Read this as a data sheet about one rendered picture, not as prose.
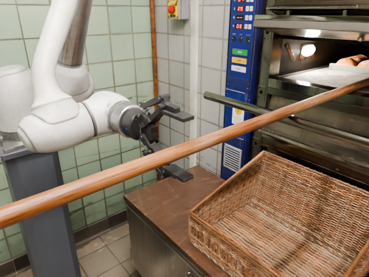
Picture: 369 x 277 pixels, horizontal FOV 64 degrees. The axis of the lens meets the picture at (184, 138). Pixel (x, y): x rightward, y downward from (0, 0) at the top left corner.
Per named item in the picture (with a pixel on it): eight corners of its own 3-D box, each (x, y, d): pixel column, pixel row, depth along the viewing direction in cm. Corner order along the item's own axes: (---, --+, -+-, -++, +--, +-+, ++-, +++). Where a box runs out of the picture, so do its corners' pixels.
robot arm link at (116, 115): (138, 128, 84) (150, 134, 80) (109, 136, 79) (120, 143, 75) (136, 97, 81) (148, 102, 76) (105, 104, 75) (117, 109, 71)
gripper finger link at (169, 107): (165, 106, 64) (165, 93, 63) (180, 112, 61) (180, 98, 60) (160, 107, 64) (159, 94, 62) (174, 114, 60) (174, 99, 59)
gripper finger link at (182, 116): (173, 110, 64) (173, 107, 64) (194, 119, 59) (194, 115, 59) (161, 114, 62) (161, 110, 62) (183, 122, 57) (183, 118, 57)
